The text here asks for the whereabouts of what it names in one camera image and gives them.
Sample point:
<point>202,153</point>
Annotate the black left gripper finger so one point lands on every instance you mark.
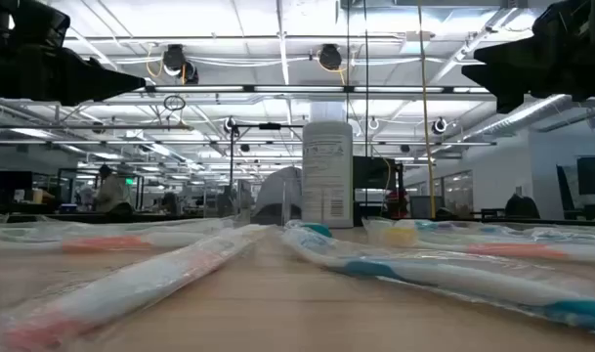
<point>97,93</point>
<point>101,74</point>

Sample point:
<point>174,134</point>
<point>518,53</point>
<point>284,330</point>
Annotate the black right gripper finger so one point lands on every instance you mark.
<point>487,62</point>
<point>492,82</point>

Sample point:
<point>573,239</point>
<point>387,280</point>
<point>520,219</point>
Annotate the orange white toothbrush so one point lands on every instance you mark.
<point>106,243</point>
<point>131,288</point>

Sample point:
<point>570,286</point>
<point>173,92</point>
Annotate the blue white toothbrush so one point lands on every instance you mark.
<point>448,281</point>
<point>426,225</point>

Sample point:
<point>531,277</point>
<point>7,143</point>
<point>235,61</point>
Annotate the green white toothbrush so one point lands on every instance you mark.
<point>570,233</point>
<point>23,233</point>

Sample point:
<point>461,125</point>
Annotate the grey overhead beam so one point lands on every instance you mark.
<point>82,126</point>

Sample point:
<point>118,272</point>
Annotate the green lit sign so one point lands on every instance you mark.
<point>129,181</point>

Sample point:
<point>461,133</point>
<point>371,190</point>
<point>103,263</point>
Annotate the person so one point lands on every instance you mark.
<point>277,190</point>
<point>111,193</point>

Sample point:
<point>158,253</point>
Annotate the black desk monitor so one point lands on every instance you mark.
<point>13,181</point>

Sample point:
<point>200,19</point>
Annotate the cream container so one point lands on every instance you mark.
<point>37,195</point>

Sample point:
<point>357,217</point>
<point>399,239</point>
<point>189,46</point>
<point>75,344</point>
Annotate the black rounded chair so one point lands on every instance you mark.
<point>121,211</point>

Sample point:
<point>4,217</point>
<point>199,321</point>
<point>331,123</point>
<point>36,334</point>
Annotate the black leaning board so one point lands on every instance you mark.
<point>565,190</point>

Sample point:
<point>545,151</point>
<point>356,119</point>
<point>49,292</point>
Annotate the black office chair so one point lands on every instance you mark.
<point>522,207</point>

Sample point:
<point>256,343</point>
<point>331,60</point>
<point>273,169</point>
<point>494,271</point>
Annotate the grey bin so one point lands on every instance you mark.
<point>424,207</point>

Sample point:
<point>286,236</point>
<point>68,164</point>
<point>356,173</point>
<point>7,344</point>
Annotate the red black machine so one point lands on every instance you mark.
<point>397,203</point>

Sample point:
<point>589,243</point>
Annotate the orange toothbrush yellow bristles wrapped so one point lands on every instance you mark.
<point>517,250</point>

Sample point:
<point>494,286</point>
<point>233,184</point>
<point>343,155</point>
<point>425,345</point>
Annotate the clear acrylic organizer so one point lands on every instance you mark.
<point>243,210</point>

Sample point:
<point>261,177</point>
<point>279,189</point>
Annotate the white wipes canister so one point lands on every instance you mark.
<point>326,171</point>

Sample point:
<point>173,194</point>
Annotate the silver ventilation duct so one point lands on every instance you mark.
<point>522,119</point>

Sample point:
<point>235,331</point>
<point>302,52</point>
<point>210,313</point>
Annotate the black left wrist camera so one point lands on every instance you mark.
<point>33,24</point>

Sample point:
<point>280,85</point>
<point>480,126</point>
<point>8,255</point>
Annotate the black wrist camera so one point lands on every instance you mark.
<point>33,24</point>
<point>565,17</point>

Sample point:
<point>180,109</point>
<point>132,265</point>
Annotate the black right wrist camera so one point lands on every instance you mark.
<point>565,17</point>

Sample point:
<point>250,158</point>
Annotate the black frame enclosure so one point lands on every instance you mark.
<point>142,195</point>

